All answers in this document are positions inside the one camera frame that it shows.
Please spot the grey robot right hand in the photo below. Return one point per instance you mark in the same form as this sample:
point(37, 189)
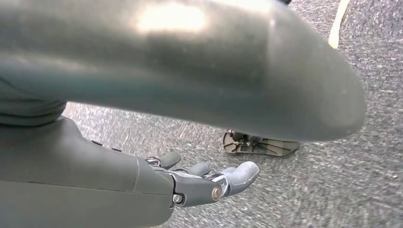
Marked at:
point(189, 63)

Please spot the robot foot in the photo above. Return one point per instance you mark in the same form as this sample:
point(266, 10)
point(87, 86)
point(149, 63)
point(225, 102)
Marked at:
point(261, 148)

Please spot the yellow floor tape square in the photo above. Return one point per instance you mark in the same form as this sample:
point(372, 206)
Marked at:
point(337, 25)

